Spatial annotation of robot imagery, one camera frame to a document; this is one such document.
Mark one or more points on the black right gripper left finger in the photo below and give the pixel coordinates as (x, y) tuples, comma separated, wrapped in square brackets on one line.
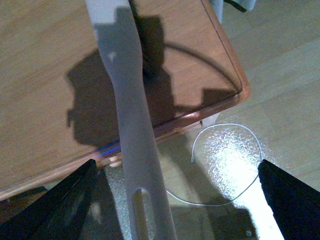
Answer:
[(60, 213)]

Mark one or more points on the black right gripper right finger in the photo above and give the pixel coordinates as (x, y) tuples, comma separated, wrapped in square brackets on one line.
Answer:
[(295, 205)]

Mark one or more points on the beige hand brush black bristles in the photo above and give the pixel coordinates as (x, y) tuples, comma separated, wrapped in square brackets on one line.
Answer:
[(121, 53)]

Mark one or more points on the wooden side table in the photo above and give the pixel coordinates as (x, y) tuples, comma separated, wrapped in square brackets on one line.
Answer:
[(57, 104)]

